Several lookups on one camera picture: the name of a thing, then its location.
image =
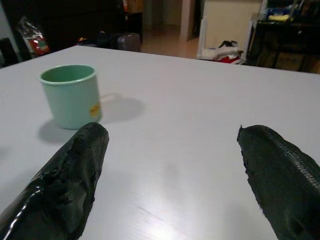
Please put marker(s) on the pile of clothes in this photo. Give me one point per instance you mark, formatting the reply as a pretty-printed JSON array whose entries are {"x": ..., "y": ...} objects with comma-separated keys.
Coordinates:
[{"x": 228, "y": 53}]

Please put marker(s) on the red and green plastic bag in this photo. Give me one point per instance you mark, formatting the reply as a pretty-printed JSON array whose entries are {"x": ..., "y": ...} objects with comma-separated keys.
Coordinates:
[{"x": 35, "y": 38}]

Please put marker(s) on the white shelf frame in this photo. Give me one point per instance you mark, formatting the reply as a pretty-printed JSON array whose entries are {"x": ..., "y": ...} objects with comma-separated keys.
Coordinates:
[{"x": 226, "y": 30}]

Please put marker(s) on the grey hard-shell suitcase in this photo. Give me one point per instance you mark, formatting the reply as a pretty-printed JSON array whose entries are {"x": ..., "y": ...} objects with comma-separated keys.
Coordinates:
[{"x": 130, "y": 41}]

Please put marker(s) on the dark wooden cabinet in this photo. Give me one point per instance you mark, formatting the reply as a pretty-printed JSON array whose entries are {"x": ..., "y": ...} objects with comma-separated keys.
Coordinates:
[{"x": 75, "y": 21}]

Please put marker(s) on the mint green plastic cup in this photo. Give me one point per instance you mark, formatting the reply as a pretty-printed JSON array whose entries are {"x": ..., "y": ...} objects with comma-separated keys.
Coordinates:
[{"x": 71, "y": 96}]

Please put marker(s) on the yellow cloth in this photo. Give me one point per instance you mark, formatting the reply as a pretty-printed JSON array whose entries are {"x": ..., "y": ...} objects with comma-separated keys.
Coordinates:
[{"x": 278, "y": 18}]

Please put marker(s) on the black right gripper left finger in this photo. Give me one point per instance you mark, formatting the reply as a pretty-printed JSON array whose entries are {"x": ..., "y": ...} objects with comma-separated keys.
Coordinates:
[{"x": 67, "y": 180}]

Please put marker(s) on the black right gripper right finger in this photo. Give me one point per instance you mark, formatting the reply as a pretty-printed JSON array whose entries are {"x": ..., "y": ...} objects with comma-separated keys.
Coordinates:
[{"x": 282, "y": 175}]

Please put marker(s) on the black shelving unit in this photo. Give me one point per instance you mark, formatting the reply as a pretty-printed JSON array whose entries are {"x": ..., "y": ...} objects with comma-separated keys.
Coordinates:
[{"x": 287, "y": 42}]

